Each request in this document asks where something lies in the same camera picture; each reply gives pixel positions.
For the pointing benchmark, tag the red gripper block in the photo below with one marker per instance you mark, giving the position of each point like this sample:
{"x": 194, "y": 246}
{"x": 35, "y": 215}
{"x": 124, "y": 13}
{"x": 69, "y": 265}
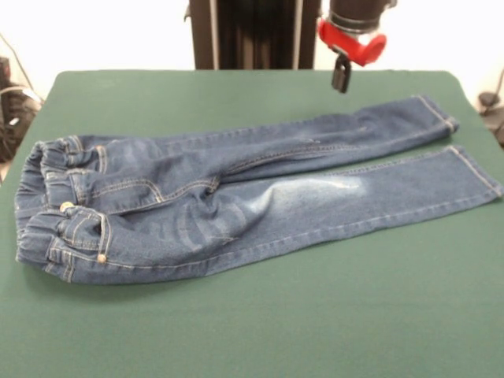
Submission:
{"x": 368, "y": 49}

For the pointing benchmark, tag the blue denim jeans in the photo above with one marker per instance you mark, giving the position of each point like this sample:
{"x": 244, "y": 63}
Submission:
{"x": 236, "y": 204}

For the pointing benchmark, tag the black round stand base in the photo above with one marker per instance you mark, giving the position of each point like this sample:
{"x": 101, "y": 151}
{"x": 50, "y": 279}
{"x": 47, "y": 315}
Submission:
{"x": 488, "y": 98}

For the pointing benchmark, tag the dark green table cloth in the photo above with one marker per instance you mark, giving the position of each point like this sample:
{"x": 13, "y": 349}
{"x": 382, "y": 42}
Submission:
{"x": 236, "y": 323}

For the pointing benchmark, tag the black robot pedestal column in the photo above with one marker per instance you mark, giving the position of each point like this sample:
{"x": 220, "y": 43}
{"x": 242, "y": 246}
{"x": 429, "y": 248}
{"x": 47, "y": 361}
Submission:
{"x": 256, "y": 31}

